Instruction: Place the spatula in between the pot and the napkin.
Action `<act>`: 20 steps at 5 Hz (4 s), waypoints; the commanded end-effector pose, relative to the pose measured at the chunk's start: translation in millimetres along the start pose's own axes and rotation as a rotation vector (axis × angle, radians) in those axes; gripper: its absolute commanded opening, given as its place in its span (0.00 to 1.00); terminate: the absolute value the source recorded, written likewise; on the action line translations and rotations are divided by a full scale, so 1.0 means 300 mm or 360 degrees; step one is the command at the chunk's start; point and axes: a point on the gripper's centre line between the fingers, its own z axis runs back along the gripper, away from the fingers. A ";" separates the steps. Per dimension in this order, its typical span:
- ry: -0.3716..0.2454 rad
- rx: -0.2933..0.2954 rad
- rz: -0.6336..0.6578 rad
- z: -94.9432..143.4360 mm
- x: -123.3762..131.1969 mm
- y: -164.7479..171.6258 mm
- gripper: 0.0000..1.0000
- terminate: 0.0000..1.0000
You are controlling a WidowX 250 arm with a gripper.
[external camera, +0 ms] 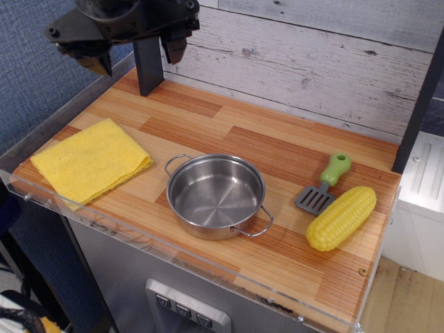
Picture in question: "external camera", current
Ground yellow black object bottom left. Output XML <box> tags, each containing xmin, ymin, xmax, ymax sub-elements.
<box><xmin>1</xmin><ymin>290</ymin><xmax>64</xmax><ymax>332</ymax></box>

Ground stainless steel cabinet front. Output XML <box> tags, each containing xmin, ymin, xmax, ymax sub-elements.
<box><xmin>68</xmin><ymin>219</ymin><xmax>311</xmax><ymax>332</ymax></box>

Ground clear acrylic front guard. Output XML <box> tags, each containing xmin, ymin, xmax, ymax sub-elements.
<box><xmin>1</xmin><ymin>171</ymin><xmax>361</xmax><ymax>332</ymax></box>

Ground white box at right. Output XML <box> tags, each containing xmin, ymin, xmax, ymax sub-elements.
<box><xmin>382</xmin><ymin>132</ymin><xmax>443</xmax><ymax>281</ymax></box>

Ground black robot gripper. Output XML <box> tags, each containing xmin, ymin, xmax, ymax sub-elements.
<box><xmin>44</xmin><ymin>1</ymin><xmax>200</xmax><ymax>76</ymax></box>

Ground yellow plastic toy corn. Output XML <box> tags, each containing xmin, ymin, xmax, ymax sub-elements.
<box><xmin>306</xmin><ymin>186</ymin><xmax>377</xmax><ymax>252</ymax></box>

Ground grey metal left rail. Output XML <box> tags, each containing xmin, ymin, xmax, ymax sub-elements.
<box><xmin>1</xmin><ymin>52</ymin><xmax>135</xmax><ymax>172</ymax></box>

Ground stainless steel pot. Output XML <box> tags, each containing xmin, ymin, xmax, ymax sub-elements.
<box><xmin>164</xmin><ymin>153</ymin><xmax>274</xmax><ymax>241</ymax></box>

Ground dark right upright post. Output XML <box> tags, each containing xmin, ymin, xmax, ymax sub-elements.
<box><xmin>391</xmin><ymin>34</ymin><xmax>443</xmax><ymax>173</ymax></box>

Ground silver button control panel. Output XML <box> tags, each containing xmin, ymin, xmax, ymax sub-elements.
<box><xmin>145</xmin><ymin>278</ymin><xmax>232</xmax><ymax>332</ymax></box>

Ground dark upright post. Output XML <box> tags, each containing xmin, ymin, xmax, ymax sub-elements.
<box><xmin>391</xmin><ymin>34</ymin><xmax>443</xmax><ymax>173</ymax></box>
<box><xmin>133</xmin><ymin>37</ymin><xmax>164</xmax><ymax>96</ymax></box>

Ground dark left upright post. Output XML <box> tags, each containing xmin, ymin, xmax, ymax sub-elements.
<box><xmin>133</xmin><ymin>37</ymin><xmax>164</xmax><ymax>96</ymax></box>

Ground green handled grey toy spatula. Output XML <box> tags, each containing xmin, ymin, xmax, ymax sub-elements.
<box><xmin>295</xmin><ymin>153</ymin><xmax>352</xmax><ymax>216</ymax></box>

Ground yellow folded cloth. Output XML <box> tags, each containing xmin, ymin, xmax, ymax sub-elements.
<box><xmin>31</xmin><ymin>119</ymin><xmax>153</xmax><ymax>212</ymax></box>

